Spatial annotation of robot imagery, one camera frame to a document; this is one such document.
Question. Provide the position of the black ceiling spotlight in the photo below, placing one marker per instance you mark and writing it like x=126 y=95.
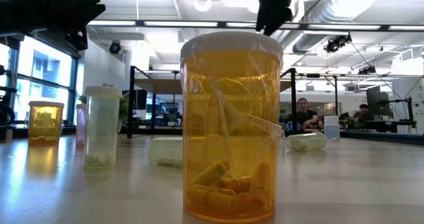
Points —
x=367 y=70
x=115 y=47

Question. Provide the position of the black monitor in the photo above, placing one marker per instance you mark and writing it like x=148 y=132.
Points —
x=377 y=104

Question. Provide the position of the silver ventilation duct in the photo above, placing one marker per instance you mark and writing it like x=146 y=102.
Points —
x=311 y=41

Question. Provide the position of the small background plant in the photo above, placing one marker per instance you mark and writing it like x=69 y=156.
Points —
x=171 y=118
x=351 y=122

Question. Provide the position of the black metal table frame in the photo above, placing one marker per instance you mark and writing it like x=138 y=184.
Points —
x=69 y=130

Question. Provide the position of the black spotlight cluster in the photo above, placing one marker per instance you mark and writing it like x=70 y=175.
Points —
x=334 y=45

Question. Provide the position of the pale green pill bottle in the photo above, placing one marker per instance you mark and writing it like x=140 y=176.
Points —
x=102 y=128
x=306 y=142
x=165 y=151

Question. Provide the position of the short wide orange pill bottle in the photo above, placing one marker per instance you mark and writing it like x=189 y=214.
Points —
x=45 y=124

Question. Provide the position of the large window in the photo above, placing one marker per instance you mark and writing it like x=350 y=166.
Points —
x=46 y=68

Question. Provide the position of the blue white round object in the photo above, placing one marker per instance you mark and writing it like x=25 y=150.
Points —
x=299 y=128

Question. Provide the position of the person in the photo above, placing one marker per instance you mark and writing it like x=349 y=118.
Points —
x=306 y=114
x=363 y=109

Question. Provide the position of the wooden shelf black metal frame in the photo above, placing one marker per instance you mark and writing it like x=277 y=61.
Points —
x=155 y=86

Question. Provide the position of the green potted plant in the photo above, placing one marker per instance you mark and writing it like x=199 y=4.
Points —
x=124 y=108

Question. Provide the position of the clear pill bottle white cap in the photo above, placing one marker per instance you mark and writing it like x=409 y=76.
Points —
x=331 y=128

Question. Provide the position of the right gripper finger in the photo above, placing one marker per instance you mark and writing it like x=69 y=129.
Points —
x=262 y=17
x=278 y=17

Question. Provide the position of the long ceiling light bar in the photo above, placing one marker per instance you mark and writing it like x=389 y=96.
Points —
x=404 y=28

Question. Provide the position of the orange bottle with clear tape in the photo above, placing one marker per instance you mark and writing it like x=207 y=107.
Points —
x=232 y=118

